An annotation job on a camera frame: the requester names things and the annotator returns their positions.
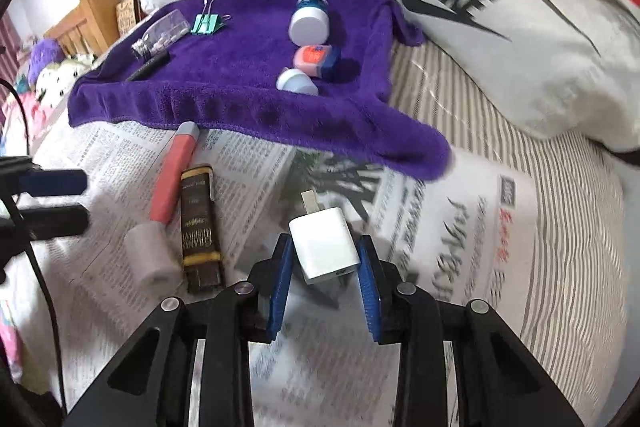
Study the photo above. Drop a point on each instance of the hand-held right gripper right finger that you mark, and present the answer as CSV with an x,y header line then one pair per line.
x,y
367,292

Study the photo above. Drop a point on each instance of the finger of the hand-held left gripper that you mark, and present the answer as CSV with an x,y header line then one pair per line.
x,y
50,219
50,183

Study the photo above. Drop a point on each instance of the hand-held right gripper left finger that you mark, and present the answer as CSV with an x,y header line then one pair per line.
x,y
280,287

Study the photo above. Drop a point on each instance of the white charger plug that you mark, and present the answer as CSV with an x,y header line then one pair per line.
x,y
320,242

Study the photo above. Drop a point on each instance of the black marker pen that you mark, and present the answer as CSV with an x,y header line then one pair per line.
x,y
150,66

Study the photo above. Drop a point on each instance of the clear pill bottle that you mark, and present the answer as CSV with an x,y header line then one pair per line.
x,y
165,32

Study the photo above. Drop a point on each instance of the translucent white cap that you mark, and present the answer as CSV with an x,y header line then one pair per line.
x,y
295,82

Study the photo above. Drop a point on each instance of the green binder clip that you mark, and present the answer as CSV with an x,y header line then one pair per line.
x,y
206,25

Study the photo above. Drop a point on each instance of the small pink and blue jar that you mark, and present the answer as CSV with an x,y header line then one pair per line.
x,y
312,59

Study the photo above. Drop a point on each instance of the blue and white jar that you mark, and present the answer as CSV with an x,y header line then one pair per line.
x,y
307,27

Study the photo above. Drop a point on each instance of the newspaper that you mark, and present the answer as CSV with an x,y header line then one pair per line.
x,y
450,247

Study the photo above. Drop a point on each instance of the black and gold box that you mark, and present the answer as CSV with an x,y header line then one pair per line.
x,y
200,227

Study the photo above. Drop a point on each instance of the white flowered plush toy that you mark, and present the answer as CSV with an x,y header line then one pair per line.
x,y
60,77

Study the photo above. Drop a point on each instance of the grey tape roll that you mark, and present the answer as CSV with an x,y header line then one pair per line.
x,y
150,257

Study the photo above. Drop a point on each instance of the pink tube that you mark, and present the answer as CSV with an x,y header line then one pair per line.
x,y
172,177

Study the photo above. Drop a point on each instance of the purple plush toy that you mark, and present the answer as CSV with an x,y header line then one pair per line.
x,y
45,57

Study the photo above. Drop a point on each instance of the wooden headboard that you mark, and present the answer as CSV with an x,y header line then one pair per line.
x,y
95,17

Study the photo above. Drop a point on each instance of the wooden plaque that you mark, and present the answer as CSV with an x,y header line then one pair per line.
x,y
127,17

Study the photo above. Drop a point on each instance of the purple towel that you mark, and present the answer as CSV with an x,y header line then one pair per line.
x,y
240,72

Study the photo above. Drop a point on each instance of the grey waist bag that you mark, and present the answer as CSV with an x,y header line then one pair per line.
x,y
550,57

